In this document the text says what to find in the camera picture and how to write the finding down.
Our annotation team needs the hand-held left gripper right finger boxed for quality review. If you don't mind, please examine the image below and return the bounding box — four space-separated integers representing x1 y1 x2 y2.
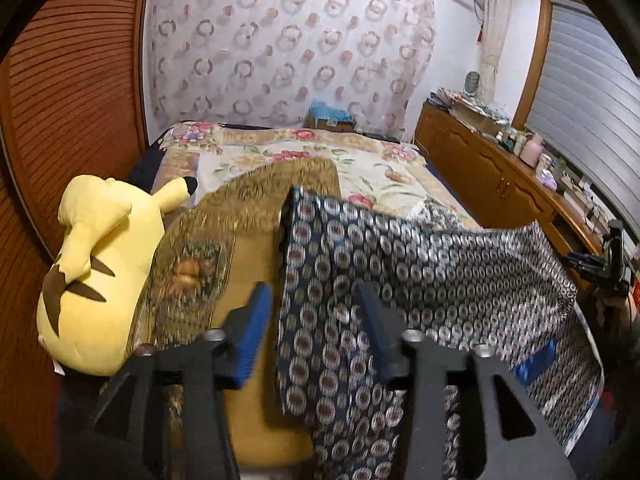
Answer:
352 282 578 480

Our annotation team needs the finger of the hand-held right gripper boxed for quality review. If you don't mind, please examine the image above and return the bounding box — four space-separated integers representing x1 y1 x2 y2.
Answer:
562 253 608 276

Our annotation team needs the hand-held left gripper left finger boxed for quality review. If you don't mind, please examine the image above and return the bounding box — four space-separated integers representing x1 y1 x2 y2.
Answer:
92 281 273 480

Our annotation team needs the dark blue patterned quilt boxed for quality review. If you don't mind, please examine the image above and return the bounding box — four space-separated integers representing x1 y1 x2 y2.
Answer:
277 186 606 480

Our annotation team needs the gold brocade quilt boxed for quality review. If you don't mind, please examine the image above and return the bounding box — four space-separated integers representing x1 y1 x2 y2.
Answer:
100 156 343 466

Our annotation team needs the pink bottle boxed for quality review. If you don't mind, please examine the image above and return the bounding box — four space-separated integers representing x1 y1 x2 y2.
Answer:
520 133 544 168

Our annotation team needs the wooden side cabinet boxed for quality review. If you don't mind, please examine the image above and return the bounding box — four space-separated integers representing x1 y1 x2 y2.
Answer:
414 101 616 261

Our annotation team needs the grey window blind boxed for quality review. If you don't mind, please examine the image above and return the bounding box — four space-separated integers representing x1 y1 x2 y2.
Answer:
525 0 638 206

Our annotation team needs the yellow plush toy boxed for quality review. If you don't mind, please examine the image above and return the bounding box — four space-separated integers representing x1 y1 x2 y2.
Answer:
37 175 198 376

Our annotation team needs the floral bed blanket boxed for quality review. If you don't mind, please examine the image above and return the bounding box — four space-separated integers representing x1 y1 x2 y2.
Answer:
150 121 483 233

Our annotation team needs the pile of papers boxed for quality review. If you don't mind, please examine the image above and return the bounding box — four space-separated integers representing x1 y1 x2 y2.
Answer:
435 87 511 126

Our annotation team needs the cardboard box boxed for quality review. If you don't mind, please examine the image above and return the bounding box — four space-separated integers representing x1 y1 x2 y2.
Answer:
307 116 357 133

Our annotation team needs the blue cloth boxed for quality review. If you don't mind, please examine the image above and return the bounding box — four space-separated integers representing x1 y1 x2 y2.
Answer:
309 100 351 122

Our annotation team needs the tied side curtain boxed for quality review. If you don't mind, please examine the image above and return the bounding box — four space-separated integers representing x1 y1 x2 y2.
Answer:
477 0 506 96

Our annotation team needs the circle-patterned sheer curtain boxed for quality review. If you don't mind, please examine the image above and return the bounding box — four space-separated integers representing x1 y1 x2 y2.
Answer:
147 0 438 133

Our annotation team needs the wooden slatted wardrobe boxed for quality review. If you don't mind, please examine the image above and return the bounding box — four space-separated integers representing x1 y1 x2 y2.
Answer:
0 0 156 376

